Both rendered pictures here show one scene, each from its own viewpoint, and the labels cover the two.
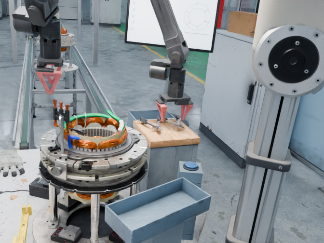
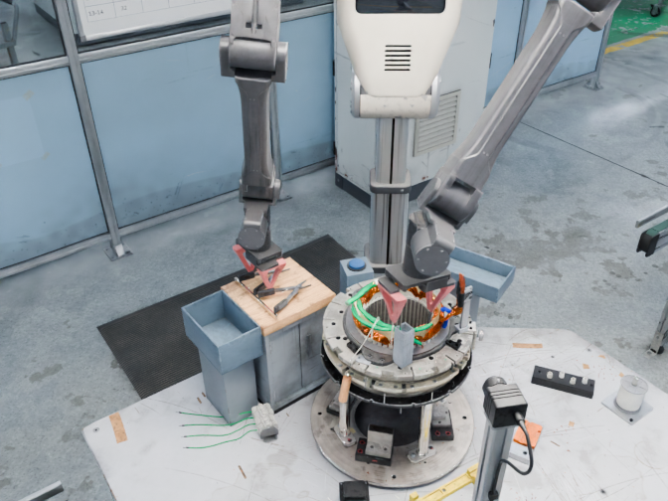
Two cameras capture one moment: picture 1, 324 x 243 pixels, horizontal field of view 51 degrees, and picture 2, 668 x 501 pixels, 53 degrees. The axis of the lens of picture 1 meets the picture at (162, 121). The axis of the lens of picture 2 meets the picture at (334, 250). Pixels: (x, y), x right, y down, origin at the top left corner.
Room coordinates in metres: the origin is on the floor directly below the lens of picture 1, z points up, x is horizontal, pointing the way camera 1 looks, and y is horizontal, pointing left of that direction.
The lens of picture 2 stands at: (1.33, 1.22, 2.04)
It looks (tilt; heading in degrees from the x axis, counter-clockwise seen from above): 35 degrees down; 256
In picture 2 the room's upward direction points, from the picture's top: 1 degrees counter-clockwise
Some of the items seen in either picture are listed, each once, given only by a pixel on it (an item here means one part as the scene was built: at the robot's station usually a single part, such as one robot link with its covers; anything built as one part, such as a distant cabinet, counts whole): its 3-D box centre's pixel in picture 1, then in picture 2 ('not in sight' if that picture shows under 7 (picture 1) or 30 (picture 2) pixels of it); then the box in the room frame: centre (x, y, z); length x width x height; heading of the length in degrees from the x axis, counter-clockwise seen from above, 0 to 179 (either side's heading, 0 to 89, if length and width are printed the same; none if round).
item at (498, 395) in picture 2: not in sight; (500, 399); (0.97, 0.68, 1.37); 0.06 x 0.04 x 0.04; 86
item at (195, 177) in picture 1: (185, 201); (356, 304); (0.95, -0.10, 0.91); 0.07 x 0.07 x 0.25; 1
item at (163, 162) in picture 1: (161, 165); (280, 339); (1.17, -0.01, 0.91); 0.19 x 0.19 x 0.26; 23
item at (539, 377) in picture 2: not in sight; (563, 381); (0.48, 0.19, 0.79); 0.15 x 0.05 x 0.02; 144
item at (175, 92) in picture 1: (175, 90); (257, 238); (1.20, -0.04, 1.20); 0.10 x 0.07 x 0.07; 114
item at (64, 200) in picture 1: (69, 195); (379, 440); (1.01, 0.30, 0.85); 0.06 x 0.04 x 0.05; 153
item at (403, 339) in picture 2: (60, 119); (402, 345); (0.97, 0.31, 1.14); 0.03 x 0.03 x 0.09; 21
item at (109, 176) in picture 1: (114, 174); not in sight; (0.82, 0.12, 1.06); 0.09 x 0.04 x 0.01; 111
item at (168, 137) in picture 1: (165, 131); (277, 294); (1.17, -0.02, 1.05); 0.20 x 0.19 x 0.02; 23
